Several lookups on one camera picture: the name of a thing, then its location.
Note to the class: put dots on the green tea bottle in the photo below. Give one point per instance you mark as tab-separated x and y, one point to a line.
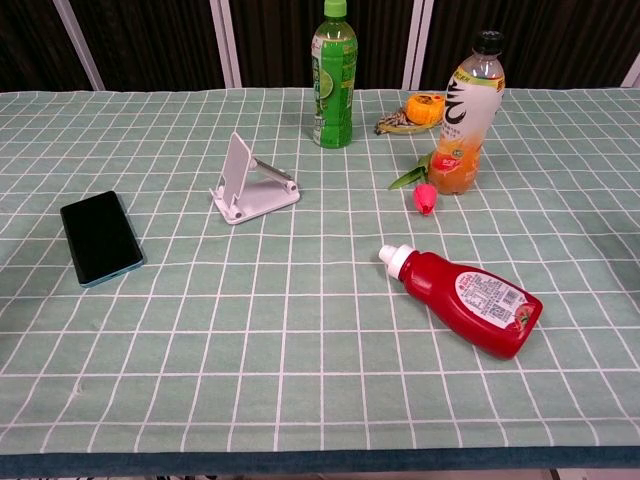
334	85

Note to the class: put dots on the orange tape measure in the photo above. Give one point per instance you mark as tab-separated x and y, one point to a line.
424	109

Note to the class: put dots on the white folding phone stand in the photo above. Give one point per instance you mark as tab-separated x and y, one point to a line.
260	197

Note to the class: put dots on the green checkered tablecloth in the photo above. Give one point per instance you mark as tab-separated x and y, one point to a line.
300	325

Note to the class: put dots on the red ketchup squeeze bottle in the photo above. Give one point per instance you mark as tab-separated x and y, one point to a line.
450	287

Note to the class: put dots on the pink artificial tulip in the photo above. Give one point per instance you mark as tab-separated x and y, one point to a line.
424	197

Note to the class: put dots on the black pleated curtain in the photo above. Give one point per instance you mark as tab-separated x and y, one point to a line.
160	40

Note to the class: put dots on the orange juice bottle black cap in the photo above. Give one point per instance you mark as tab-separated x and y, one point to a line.
462	130

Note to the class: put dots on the white frame post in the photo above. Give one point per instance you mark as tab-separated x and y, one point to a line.
631	75
417	45
80	45
227	45

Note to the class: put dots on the black smartphone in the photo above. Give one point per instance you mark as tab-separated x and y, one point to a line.
100	237

